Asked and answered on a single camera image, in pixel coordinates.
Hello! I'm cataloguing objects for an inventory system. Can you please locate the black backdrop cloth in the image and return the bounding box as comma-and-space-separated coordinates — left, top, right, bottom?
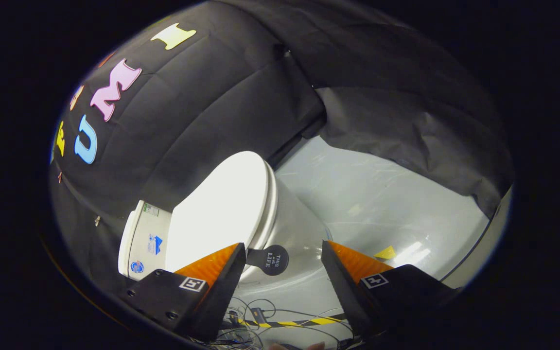
49, 0, 514, 292

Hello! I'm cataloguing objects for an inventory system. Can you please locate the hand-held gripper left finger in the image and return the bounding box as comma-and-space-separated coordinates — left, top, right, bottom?
124, 243, 246, 343

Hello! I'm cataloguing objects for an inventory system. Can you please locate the white toilet tank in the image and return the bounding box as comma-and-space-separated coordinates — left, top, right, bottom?
118, 200, 173, 281

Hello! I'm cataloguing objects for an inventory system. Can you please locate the yellow black hazard tape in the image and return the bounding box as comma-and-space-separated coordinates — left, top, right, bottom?
238, 314, 348, 329

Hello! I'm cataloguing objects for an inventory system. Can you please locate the tangle of thin cables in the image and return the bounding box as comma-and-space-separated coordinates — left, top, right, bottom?
188, 297, 358, 350

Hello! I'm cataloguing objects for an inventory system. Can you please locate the black round lid lifter tab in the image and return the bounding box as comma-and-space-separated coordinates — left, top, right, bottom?
245, 245, 290, 277

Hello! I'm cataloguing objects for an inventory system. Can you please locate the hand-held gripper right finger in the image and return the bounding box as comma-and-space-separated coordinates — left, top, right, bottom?
321, 240, 460, 341

